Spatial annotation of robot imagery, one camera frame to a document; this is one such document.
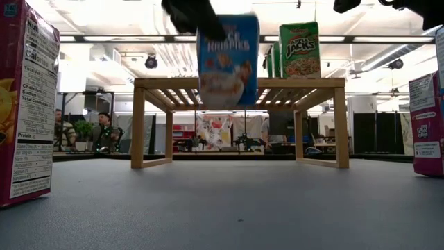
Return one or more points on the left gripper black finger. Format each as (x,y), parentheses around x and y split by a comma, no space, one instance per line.
(215,27)

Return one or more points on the black monitor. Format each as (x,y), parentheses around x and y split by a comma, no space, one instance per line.
(281,123)

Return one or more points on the floral cloth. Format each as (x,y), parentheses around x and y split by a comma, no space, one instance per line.
(215,132)

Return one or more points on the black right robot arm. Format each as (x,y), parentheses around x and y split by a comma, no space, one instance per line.
(430,14)

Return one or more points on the grey-blue table mat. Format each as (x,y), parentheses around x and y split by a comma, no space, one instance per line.
(243,208)

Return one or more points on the black round hanging fixture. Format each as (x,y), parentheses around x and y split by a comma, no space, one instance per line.
(151,62)
(395,64)

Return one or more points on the black partition panels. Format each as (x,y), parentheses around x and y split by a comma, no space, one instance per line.
(364,135)

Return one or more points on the background black robot arm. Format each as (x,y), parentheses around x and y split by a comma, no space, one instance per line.
(109,140)
(246,142)

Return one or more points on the small black ceiling fixture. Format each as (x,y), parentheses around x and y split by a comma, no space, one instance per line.
(298,3)

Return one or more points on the black background rack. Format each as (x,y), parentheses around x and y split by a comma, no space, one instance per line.
(98,103)

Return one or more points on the potted plant white pot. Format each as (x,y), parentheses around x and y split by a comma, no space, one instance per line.
(83,127)

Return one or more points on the person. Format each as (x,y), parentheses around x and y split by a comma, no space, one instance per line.
(64,132)
(274,137)
(104,121)

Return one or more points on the wooden slatted shelf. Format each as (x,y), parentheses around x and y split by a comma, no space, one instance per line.
(166,83)

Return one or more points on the red shelving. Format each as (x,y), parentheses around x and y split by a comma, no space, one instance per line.
(182,133)

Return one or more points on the blue Rice Krispies cereal box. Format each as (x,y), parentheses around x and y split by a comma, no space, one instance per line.
(229,80)
(440,52)

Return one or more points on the magenta cereal box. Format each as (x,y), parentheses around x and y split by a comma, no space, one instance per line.
(31,104)
(425,139)

